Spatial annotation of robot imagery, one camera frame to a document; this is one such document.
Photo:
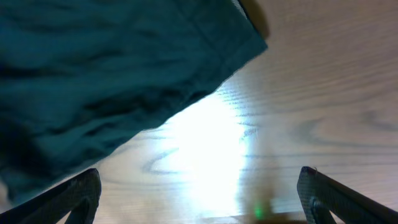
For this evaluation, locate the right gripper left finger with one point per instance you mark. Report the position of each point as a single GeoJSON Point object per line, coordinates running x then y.
{"type": "Point", "coordinates": [78, 198]}

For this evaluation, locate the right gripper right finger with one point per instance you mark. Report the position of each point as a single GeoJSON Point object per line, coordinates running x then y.
{"type": "Point", "coordinates": [321, 197]}

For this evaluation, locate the black shorts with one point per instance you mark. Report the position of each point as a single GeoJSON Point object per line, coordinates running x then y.
{"type": "Point", "coordinates": [80, 78]}

